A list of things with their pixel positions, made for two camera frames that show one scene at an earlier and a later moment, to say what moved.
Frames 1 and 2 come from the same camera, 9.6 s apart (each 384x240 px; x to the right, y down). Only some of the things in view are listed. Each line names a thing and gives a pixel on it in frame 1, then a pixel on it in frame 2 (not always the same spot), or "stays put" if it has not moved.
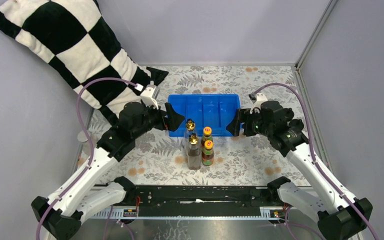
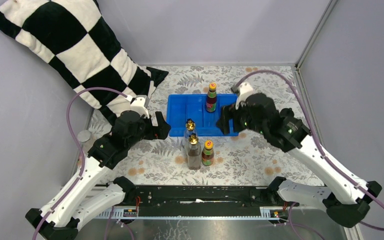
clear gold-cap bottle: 194,153 stays put
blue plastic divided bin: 215,110 stays put
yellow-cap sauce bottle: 207,132 → 211,98
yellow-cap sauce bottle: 208,154 stays put
